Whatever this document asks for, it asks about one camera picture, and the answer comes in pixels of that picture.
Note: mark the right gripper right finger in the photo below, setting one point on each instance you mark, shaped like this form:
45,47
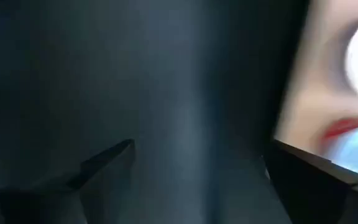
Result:
315,199

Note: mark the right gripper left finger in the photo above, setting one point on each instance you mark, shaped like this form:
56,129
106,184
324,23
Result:
73,199

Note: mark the black table mat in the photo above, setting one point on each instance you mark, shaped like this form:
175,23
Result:
166,93

